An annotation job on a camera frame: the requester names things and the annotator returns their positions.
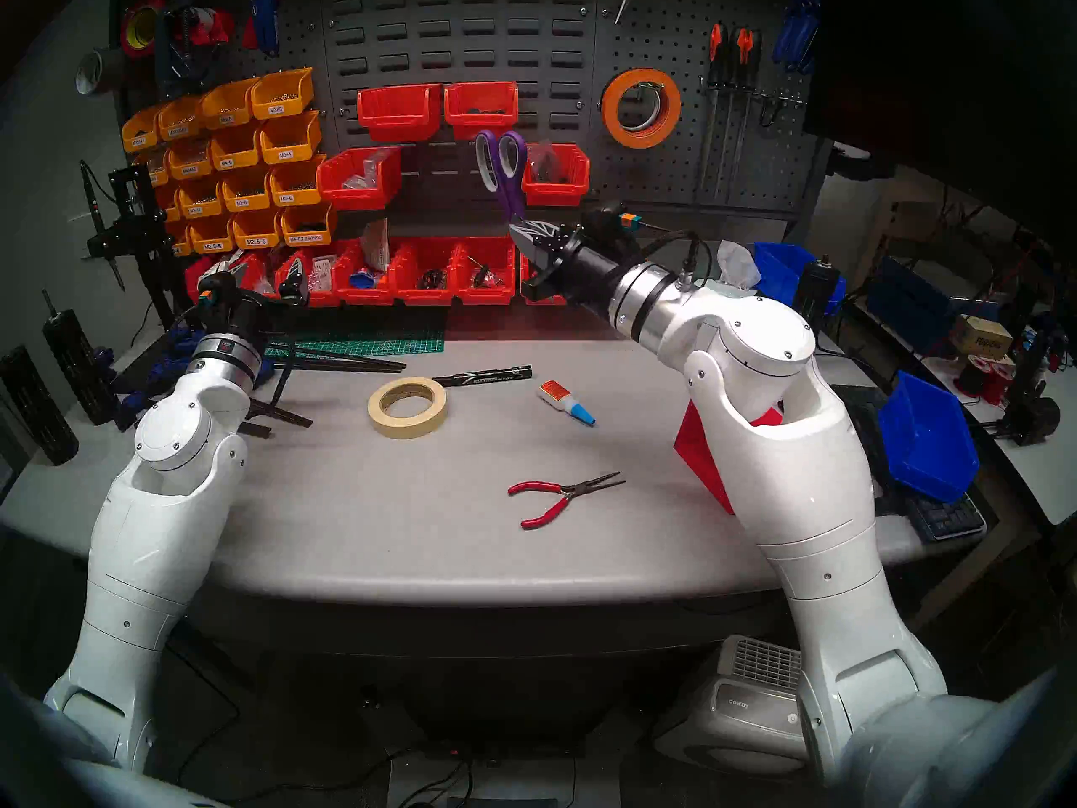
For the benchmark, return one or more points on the clear plastic hardware bag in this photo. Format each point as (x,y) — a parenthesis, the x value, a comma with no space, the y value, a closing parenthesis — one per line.
(324,272)

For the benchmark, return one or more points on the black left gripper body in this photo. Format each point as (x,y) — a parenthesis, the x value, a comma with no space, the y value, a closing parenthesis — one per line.
(265,297)

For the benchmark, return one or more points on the orange tape roll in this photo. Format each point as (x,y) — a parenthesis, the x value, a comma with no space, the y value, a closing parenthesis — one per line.
(610,108)

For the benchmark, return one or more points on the yellow plastic parts bin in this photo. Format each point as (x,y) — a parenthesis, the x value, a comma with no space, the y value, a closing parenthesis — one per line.
(246,190)
(180,241)
(200,199)
(157,168)
(210,236)
(141,133)
(257,230)
(282,91)
(181,118)
(236,148)
(296,182)
(290,137)
(189,158)
(170,202)
(309,224)
(227,103)

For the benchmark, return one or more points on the metal double peg hook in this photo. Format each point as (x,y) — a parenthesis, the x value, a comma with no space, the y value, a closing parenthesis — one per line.
(646,91)

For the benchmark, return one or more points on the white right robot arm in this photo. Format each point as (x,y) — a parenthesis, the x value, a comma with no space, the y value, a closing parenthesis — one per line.
(799,495)

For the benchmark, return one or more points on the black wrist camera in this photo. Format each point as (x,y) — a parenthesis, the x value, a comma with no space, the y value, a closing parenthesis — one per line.
(614,221)
(217,291)

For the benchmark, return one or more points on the black bar clamp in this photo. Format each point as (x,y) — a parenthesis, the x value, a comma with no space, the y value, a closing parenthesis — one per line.
(181,66)

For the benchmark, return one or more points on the grey pegboard back panel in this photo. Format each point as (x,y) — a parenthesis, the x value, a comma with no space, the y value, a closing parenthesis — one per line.
(458,49)

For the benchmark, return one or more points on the pile of blue clamps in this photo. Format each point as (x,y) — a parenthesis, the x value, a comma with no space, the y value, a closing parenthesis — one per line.
(172,348)

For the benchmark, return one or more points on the grey duct tape roll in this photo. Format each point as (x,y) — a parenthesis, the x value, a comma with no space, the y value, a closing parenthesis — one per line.
(105,70)

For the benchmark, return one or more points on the white side table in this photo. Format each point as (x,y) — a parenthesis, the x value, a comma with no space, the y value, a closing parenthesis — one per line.
(1047,478)

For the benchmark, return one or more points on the black marker pen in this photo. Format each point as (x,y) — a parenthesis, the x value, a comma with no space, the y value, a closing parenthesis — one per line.
(488,375)

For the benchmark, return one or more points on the Kimtech tissue box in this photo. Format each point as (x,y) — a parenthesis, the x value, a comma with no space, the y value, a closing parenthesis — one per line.
(736,263)

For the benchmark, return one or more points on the black metal fixture stand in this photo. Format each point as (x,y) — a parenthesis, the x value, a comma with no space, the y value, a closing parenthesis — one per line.
(139,234)

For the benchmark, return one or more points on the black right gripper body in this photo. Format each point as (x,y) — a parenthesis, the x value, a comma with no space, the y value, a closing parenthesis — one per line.
(589,276)

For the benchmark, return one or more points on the blue plastic storage bin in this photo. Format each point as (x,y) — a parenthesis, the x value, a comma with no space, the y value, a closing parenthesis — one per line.
(782,268)
(925,444)

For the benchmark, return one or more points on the red yellow tape roll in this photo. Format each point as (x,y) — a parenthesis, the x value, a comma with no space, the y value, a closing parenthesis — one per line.
(135,15)

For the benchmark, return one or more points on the red plastic storage bin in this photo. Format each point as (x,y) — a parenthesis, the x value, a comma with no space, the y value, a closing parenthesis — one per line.
(425,296)
(362,295)
(192,283)
(395,112)
(322,300)
(358,190)
(481,123)
(257,268)
(555,194)
(484,296)
(525,289)
(698,457)

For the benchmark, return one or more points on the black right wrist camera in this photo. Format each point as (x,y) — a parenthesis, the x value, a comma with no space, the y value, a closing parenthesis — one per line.
(614,221)

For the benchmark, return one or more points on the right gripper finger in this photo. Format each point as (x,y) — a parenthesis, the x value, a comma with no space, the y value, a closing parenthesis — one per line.
(541,283)
(543,241)

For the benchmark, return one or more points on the clear plastic parts bag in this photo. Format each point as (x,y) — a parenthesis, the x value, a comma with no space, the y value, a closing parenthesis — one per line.
(370,175)
(543,158)

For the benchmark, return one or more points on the small cardboard box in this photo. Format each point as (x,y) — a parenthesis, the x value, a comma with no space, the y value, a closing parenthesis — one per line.
(983,339)

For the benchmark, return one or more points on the green cutting mat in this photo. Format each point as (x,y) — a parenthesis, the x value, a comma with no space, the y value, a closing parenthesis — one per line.
(336,343)

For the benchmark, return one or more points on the red white tape roll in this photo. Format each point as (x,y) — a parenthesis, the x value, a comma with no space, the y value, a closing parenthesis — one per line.
(214,28)

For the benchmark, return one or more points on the black tape roll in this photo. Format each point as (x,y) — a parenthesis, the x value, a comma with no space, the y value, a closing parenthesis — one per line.
(659,123)

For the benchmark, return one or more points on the black desktop device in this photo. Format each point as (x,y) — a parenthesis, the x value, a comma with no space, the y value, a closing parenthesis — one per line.
(1031,415)

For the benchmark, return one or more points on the black computer keyboard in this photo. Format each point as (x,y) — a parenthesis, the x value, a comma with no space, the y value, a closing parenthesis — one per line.
(951,516)

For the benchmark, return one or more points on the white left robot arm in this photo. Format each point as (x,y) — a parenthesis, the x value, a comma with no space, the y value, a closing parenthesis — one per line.
(160,512)

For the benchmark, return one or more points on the beige masking tape roll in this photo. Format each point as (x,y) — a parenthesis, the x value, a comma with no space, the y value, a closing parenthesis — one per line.
(379,415)

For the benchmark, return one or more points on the dark blue storage bin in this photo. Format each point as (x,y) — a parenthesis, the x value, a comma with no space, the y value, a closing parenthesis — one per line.
(904,310)

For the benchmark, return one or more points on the black tripod rods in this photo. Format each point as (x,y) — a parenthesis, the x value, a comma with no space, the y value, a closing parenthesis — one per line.
(353,360)

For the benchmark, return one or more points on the white Coway air purifier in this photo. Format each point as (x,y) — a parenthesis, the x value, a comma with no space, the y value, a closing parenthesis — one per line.
(732,714)

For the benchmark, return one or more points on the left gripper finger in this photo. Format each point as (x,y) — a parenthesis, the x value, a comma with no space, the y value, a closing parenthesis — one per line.
(292,278)
(223,269)

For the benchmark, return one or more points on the glue bottle with blue cap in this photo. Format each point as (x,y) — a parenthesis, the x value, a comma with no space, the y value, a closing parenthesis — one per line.
(559,396)

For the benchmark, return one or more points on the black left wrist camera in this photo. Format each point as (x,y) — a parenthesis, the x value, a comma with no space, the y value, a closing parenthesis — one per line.
(217,291)

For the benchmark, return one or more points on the black cylindrical tool holder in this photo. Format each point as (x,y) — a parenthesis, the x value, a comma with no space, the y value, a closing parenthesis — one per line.
(80,369)
(820,284)

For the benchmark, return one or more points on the small blue plastic part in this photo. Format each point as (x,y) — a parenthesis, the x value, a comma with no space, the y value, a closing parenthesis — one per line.
(362,280)

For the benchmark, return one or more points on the black computer monitor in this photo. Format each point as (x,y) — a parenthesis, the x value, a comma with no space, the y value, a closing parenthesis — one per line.
(925,57)

